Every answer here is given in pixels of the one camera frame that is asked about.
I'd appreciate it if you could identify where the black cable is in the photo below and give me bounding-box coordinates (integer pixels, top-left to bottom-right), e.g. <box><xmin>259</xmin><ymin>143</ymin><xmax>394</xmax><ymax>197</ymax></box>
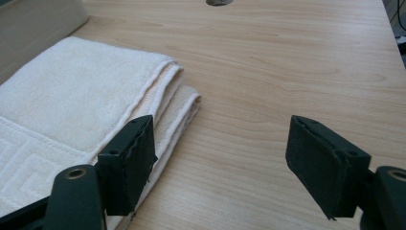
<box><xmin>395</xmin><ymin>0</ymin><xmax>406</xmax><ymax>33</ymax></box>

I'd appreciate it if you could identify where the beige box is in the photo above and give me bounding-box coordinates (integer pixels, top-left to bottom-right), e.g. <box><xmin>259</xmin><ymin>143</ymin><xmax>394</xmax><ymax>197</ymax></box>
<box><xmin>0</xmin><ymin>0</ymin><xmax>90</xmax><ymax>86</ymax></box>

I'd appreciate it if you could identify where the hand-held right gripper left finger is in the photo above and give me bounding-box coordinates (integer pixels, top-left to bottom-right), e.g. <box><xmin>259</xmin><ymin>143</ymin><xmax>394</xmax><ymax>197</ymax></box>
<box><xmin>97</xmin><ymin>114</ymin><xmax>159</xmax><ymax>217</ymax></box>

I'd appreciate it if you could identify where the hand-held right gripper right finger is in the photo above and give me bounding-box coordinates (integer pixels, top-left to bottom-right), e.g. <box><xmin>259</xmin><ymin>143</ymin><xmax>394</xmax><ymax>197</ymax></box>
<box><xmin>284</xmin><ymin>115</ymin><xmax>372</xmax><ymax>221</ymax></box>

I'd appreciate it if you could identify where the grey cable grommet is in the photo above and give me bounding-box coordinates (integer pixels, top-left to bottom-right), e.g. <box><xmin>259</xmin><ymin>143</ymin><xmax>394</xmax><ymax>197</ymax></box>
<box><xmin>205</xmin><ymin>0</ymin><xmax>234</xmax><ymax>7</ymax></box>

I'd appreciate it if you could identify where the cream towel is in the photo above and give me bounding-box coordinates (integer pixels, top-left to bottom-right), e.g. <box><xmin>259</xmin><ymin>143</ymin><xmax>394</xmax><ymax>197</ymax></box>
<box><xmin>0</xmin><ymin>35</ymin><xmax>202</xmax><ymax>230</ymax></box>

